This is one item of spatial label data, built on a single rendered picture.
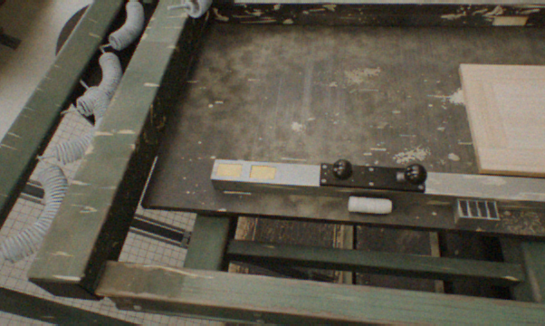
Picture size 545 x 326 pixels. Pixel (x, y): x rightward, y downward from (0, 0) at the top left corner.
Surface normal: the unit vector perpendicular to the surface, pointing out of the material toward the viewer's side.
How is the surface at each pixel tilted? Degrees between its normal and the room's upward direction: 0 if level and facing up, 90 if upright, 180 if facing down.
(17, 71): 90
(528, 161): 58
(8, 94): 90
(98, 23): 90
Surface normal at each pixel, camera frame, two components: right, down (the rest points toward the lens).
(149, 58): -0.07, -0.58
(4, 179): 0.47, -0.45
